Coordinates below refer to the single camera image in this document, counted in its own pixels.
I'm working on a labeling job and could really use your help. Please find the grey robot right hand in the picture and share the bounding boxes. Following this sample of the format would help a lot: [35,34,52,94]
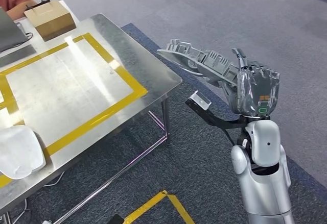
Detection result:
[221,47,281,118]

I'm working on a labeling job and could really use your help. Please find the grey plastic wheel hubcap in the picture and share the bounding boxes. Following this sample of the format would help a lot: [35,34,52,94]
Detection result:
[157,39,241,88]

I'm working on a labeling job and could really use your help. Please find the steel workbench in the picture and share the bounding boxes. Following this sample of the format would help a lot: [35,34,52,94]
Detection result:
[0,13,184,224]

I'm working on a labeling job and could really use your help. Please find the yellow floor tape square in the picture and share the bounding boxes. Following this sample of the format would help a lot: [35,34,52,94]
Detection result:
[124,190,196,224]

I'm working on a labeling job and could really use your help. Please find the white desk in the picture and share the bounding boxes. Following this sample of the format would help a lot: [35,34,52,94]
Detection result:
[0,0,80,63]

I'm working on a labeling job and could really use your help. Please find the brown cardboard box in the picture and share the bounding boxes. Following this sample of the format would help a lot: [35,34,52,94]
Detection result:
[24,0,77,42]

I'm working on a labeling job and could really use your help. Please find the white car mirror cover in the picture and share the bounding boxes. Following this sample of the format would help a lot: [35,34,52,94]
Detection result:
[0,125,47,180]

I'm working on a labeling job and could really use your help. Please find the grey laptop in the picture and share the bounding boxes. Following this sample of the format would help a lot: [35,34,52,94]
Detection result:
[0,7,29,53]

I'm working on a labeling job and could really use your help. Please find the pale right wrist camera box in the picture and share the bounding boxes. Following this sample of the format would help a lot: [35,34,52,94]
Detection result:
[190,90,212,111]

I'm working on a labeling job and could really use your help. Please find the yellow bench tape frame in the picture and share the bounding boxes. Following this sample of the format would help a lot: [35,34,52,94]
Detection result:
[0,32,149,189]

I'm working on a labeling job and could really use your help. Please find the black left wrist camera bracket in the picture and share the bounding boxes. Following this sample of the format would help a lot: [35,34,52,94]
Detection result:
[107,214,125,224]

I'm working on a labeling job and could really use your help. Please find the white floor cable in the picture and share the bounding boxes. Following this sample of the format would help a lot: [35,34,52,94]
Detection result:
[11,171,66,224]

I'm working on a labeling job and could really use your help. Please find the black laptop cable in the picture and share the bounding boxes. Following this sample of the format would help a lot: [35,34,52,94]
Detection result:
[0,31,33,53]

